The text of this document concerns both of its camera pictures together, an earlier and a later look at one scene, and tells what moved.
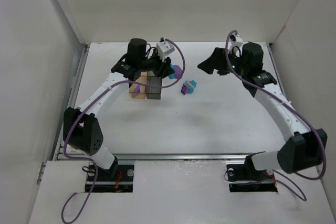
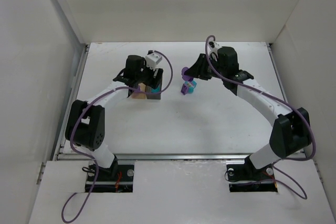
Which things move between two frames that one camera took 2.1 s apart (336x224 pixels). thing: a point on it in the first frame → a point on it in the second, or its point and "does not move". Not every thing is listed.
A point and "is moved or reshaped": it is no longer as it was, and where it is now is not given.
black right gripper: x=223 y=60 → x=203 y=64
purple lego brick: x=185 y=89 does not move
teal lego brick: x=172 y=76 is moved or reshaped
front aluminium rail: x=159 y=157 does not move
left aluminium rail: x=69 y=108 does not move
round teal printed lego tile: x=191 y=84 does not move
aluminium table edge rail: x=273 y=56 does not move
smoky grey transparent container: x=152 y=92 does not move
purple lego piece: x=178 y=72 → x=185 y=77
